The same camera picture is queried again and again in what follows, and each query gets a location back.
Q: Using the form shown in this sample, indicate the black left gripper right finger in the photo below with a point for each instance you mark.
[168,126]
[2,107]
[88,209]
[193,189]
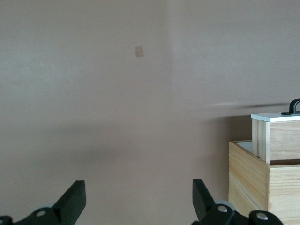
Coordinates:
[206,206]

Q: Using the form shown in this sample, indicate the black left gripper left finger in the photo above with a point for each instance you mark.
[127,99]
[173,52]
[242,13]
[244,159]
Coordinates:
[68,206]

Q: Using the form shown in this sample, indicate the white-front wooden drawer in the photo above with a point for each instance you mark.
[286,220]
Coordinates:
[281,140]

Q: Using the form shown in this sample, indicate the light wooden drawer cabinet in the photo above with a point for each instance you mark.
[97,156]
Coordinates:
[248,178]

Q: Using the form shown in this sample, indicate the square brown tape patch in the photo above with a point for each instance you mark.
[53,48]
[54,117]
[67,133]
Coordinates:
[139,51]

